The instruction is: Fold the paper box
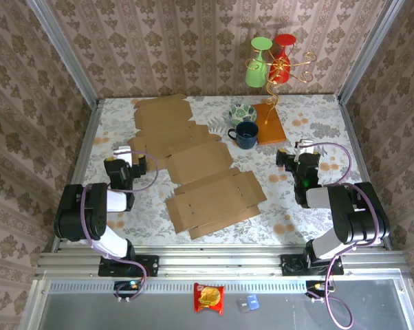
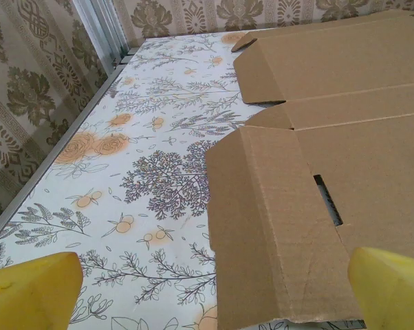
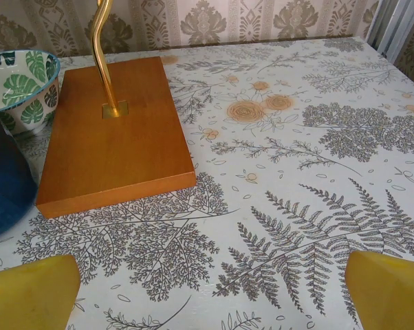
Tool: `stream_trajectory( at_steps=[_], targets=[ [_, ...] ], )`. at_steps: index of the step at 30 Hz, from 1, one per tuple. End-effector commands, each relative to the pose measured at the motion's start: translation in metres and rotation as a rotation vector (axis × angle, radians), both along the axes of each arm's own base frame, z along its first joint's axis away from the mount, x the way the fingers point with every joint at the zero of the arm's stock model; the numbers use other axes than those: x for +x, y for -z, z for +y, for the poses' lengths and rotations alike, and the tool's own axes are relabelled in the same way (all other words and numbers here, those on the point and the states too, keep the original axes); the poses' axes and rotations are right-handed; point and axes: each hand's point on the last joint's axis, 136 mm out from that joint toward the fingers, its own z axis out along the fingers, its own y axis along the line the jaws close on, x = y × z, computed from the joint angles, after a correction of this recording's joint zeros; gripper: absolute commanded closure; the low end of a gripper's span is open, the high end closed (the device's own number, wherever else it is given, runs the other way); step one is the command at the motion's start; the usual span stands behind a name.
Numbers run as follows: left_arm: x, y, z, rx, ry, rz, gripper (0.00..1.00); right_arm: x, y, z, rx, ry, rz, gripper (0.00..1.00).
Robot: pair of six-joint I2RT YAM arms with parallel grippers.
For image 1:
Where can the red snack packet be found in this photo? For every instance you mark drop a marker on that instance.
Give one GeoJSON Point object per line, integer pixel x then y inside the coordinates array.
{"type": "Point", "coordinates": [208, 298]}

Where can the aluminium mounting rail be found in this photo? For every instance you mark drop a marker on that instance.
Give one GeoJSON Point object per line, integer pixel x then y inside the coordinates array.
{"type": "Point", "coordinates": [220, 261]}

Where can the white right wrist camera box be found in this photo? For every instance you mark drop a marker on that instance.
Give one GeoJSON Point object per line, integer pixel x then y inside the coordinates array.
{"type": "Point", "coordinates": [305, 142]}

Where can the red plastic wine glass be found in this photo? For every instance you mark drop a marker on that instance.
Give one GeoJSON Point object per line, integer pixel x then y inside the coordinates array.
{"type": "Point", "coordinates": [283, 39]}

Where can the orange wooden board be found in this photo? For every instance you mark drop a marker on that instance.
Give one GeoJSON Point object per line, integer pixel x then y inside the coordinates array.
{"type": "Point", "coordinates": [272, 132]}

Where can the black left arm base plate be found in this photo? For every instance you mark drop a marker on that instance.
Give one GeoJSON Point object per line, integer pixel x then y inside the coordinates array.
{"type": "Point", "coordinates": [152, 264]}

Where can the small grey packet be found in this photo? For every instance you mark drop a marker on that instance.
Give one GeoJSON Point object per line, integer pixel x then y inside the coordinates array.
{"type": "Point", "coordinates": [243, 306]}

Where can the green plastic wine glass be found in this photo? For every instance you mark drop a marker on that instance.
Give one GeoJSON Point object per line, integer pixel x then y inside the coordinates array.
{"type": "Point", "coordinates": [256, 74]}

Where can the grey metal plate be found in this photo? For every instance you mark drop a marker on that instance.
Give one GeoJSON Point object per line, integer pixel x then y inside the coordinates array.
{"type": "Point", "coordinates": [124, 316]}

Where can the brown cardboard mailer box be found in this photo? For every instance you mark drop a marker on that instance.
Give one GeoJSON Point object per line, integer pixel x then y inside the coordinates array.
{"type": "Point", "coordinates": [214, 199]}
{"type": "Point", "coordinates": [162, 117]}

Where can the aluminium side rail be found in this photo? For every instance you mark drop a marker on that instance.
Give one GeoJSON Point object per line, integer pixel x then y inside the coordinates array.
{"type": "Point", "coordinates": [356, 144]}
{"type": "Point", "coordinates": [85, 154]}

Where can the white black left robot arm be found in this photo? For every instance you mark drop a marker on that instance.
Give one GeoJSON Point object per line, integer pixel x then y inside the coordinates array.
{"type": "Point", "coordinates": [76, 213]}

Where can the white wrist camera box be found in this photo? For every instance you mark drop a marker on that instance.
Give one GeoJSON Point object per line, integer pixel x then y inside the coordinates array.
{"type": "Point", "coordinates": [122, 153]}
{"type": "Point", "coordinates": [305, 142]}

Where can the green leaf pattern bowl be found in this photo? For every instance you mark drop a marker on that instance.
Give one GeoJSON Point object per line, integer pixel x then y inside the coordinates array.
{"type": "Point", "coordinates": [242, 111]}

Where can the dark blue enamel mug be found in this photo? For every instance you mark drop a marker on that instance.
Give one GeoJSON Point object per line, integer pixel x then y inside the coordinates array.
{"type": "Point", "coordinates": [247, 135]}

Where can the small right circuit board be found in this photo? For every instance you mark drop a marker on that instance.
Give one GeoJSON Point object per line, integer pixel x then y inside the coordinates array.
{"type": "Point", "coordinates": [318, 286]}

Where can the aluminium corner post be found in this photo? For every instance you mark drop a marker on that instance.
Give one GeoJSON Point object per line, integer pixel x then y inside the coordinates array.
{"type": "Point", "coordinates": [66, 51]}
{"type": "Point", "coordinates": [368, 48]}

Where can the small left circuit board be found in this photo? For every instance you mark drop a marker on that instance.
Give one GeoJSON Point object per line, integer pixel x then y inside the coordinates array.
{"type": "Point", "coordinates": [128, 285]}

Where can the small circuit board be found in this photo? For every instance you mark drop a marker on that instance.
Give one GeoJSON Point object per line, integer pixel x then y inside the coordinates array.
{"type": "Point", "coordinates": [128, 285]}
{"type": "Point", "coordinates": [318, 286]}

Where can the floral tablecloth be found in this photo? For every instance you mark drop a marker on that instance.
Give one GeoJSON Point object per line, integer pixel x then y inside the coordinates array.
{"type": "Point", "coordinates": [159, 233]}

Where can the small blue packet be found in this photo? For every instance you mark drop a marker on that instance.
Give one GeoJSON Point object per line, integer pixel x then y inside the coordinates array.
{"type": "Point", "coordinates": [253, 302]}

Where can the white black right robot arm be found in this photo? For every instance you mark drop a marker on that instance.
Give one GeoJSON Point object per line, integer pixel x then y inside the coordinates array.
{"type": "Point", "coordinates": [358, 213]}

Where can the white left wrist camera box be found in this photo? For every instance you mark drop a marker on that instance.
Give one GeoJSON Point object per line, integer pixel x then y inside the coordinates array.
{"type": "Point", "coordinates": [122, 153]}

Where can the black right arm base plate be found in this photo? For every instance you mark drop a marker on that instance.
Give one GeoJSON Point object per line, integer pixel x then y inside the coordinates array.
{"type": "Point", "coordinates": [285, 261]}

